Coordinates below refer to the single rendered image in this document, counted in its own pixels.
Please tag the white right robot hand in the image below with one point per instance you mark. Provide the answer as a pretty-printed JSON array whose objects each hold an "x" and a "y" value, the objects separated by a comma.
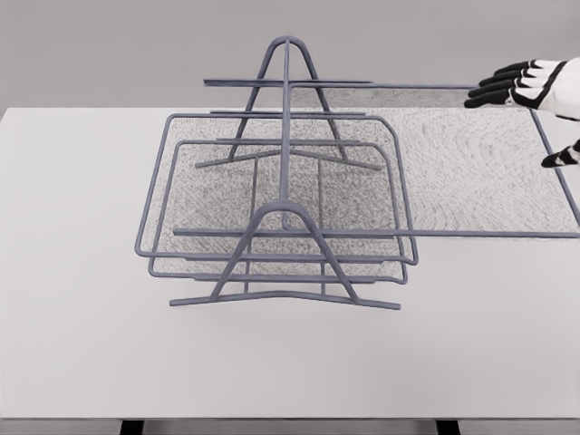
[{"x": 564, "y": 86}]

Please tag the large grey mesh folder tray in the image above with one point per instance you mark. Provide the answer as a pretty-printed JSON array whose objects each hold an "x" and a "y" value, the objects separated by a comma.
[{"x": 453, "y": 158}]

